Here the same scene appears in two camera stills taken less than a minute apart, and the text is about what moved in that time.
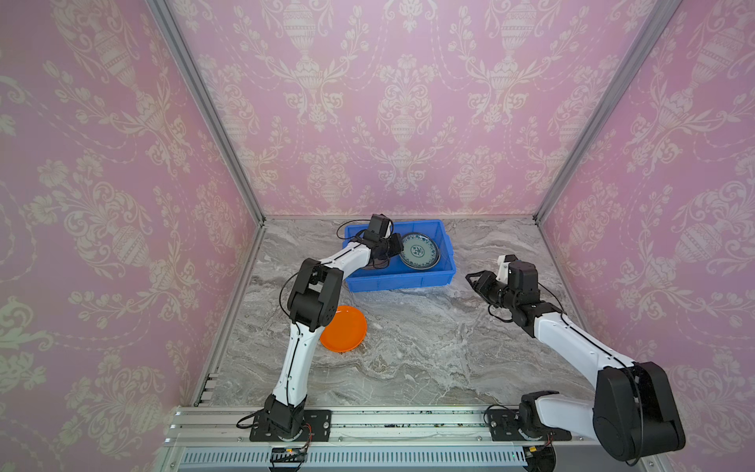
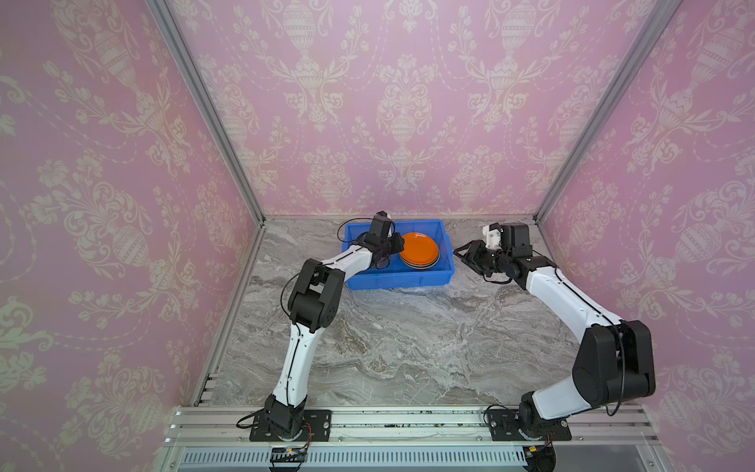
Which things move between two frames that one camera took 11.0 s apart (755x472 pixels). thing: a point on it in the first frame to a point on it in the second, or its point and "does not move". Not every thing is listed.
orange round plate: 346,330 to 420,251
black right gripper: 490,285 to 481,255
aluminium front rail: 204,439 does not move
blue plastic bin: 428,258 does not move
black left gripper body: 387,246 does not move
